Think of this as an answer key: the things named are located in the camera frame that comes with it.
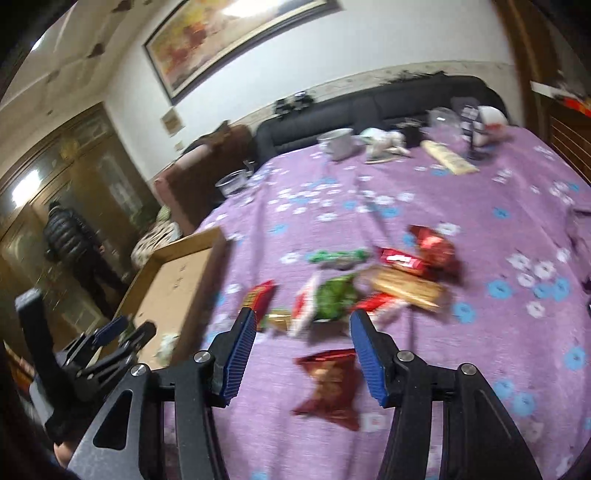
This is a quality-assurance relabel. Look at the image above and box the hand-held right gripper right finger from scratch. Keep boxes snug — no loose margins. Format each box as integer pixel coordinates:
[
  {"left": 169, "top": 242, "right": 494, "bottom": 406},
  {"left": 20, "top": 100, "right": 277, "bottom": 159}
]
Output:
[{"left": 349, "top": 310, "right": 543, "bottom": 480}]

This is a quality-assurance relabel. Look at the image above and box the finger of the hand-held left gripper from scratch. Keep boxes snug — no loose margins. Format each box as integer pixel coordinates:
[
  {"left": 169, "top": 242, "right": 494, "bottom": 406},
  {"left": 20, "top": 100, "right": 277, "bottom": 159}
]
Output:
[
  {"left": 69, "top": 322, "right": 158, "bottom": 403},
  {"left": 55, "top": 316, "right": 131, "bottom": 372}
]

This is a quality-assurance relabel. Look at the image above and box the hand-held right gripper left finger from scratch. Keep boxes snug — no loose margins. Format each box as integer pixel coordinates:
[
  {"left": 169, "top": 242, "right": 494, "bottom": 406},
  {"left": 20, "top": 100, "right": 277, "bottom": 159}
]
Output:
[{"left": 69, "top": 308, "right": 257, "bottom": 480}]

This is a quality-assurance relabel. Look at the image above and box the dark red snack packet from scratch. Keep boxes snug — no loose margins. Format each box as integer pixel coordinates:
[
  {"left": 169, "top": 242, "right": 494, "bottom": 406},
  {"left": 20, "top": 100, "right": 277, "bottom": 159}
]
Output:
[{"left": 291, "top": 348, "right": 363, "bottom": 432}]

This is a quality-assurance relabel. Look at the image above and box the small gold snack packet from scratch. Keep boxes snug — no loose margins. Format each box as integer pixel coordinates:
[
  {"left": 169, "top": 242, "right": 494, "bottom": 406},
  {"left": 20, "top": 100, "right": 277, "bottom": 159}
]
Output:
[{"left": 268, "top": 308, "right": 294, "bottom": 332}]

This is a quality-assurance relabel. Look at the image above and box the red and white snack packet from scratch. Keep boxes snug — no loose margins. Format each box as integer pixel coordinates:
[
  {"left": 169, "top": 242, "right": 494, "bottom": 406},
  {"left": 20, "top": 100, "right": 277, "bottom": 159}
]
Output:
[{"left": 353, "top": 293, "right": 411, "bottom": 324}]

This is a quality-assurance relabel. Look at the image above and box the cardboard box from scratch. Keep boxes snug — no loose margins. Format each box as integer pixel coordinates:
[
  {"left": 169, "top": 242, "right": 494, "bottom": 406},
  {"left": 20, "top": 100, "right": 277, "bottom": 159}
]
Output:
[{"left": 113, "top": 226, "right": 229, "bottom": 370}]

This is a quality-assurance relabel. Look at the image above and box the green and white snack packet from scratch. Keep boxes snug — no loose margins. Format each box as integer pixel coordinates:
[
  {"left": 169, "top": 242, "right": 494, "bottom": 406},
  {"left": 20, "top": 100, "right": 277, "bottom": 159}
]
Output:
[{"left": 291, "top": 272, "right": 358, "bottom": 337}]

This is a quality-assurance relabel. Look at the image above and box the tan biscuit packet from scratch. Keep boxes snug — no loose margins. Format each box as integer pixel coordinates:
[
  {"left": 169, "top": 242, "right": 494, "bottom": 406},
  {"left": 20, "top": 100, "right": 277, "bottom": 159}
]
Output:
[{"left": 360, "top": 267, "right": 448, "bottom": 315}]

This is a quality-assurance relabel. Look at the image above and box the red snack packet white print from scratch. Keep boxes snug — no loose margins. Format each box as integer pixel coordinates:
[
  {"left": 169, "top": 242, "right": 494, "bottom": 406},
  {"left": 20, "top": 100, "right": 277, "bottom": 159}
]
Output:
[{"left": 376, "top": 247, "right": 437, "bottom": 278}]

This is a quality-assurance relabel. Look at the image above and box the green long snack packet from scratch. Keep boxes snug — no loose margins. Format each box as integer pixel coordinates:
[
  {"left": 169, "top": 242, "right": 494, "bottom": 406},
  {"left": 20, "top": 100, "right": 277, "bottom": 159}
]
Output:
[{"left": 307, "top": 248, "right": 372, "bottom": 268}]

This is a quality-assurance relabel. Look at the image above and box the shiny red snack packet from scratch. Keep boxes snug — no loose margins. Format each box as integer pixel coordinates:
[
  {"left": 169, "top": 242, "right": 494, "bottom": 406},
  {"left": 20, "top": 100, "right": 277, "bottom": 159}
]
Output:
[{"left": 409, "top": 224, "right": 462, "bottom": 278}]

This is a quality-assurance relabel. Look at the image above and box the floral cushion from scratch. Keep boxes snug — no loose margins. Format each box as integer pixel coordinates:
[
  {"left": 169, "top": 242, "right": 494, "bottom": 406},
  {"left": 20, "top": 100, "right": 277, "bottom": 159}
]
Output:
[{"left": 131, "top": 220, "right": 182, "bottom": 268}]

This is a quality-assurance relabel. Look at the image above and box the brown armchair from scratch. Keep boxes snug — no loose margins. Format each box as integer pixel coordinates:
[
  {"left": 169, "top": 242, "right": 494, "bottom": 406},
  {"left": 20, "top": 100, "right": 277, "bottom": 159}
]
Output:
[{"left": 154, "top": 122, "right": 252, "bottom": 236}]

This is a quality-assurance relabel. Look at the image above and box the clear plastic cup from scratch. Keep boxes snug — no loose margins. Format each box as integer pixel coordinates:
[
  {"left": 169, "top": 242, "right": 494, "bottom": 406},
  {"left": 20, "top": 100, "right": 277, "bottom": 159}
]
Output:
[{"left": 216, "top": 169, "right": 250, "bottom": 199}]

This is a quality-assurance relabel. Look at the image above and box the wooden glass cabinet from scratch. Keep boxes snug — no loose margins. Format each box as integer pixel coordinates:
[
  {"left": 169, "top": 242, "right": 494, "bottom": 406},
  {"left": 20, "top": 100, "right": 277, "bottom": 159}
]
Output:
[{"left": 0, "top": 102, "right": 160, "bottom": 352}]

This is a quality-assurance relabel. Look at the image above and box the purple floral tablecloth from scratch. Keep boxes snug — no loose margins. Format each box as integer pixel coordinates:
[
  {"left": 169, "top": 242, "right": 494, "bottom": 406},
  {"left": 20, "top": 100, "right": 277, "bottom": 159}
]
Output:
[{"left": 164, "top": 124, "right": 591, "bottom": 480}]

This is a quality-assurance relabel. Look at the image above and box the long yellow cracker packet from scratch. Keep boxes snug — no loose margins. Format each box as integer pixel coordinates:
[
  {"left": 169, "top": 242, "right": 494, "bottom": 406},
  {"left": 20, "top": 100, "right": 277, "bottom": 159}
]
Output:
[{"left": 420, "top": 140, "right": 481, "bottom": 176}]

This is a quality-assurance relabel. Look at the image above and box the white crumpled cloth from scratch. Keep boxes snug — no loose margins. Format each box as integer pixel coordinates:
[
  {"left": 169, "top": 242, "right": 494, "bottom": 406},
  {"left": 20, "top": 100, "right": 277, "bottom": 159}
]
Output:
[{"left": 360, "top": 128, "right": 411, "bottom": 160}]

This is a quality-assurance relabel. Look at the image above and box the white mug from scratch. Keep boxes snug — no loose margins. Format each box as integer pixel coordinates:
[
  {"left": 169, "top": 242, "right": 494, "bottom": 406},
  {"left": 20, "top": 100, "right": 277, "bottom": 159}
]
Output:
[{"left": 316, "top": 128, "right": 365, "bottom": 160}]

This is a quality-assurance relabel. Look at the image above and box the black pouch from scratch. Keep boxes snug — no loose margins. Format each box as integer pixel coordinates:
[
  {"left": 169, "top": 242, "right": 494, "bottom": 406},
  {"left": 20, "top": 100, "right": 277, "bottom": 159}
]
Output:
[{"left": 397, "top": 117, "right": 423, "bottom": 144}]

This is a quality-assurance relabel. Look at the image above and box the black phone stand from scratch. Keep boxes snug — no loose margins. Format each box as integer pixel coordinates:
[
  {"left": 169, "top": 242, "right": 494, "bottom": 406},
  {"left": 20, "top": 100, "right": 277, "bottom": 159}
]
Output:
[{"left": 462, "top": 105, "right": 495, "bottom": 162}]

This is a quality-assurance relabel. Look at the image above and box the clear glass bowl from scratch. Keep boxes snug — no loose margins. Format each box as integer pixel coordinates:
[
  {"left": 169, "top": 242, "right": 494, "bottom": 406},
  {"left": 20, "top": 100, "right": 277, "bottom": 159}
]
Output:
[{"left": 427, "top": 107, "right": 465, "bottom": 144}]

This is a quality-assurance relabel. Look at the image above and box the black sofa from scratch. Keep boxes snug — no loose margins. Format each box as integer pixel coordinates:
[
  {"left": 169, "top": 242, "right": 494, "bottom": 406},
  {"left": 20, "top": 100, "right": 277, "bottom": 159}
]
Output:
[{"left": 255, "top": 75, "right": 509, "bottom": 160}]

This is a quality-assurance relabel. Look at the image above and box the white paper cup red print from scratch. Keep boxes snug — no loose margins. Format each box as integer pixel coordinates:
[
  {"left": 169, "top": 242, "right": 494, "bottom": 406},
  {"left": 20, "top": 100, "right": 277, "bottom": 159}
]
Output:
[{"left": 475, "top": 105, "right": 511, "bottom": 146}]

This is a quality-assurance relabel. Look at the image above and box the white paper strip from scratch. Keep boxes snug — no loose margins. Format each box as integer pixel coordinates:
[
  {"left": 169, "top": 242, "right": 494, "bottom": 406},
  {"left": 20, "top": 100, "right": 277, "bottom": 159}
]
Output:
[{"left": 531, "top": 80, "right": 591, "bottom": 112}]

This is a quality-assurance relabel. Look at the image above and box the yellowed wall sticker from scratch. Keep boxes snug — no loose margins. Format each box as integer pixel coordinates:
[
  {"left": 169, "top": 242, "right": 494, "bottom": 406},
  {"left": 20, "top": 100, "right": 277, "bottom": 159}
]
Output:
[{"left": 161, "top": 108, "right": 183, "bottom": 137}]

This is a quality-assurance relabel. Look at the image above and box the framed wall painting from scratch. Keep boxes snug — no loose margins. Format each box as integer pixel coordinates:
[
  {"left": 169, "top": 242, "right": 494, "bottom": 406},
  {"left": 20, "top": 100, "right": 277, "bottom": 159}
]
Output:
[{"left": 142, "top": 0, "right": 345, "bottom": 106}]

